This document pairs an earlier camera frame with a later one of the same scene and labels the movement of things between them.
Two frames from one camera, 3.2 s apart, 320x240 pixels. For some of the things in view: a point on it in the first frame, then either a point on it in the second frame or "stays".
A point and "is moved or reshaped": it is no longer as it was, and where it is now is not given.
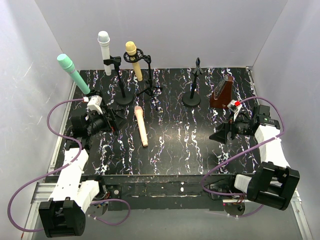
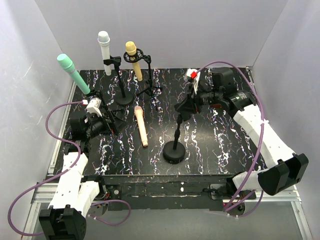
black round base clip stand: (193, 99) is moved or reshaped
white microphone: (103, 38) stays
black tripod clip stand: (114, 117) stays
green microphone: (68, 65) stays
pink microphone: (139, 112) stays
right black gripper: (231, 129) → (191, 100)
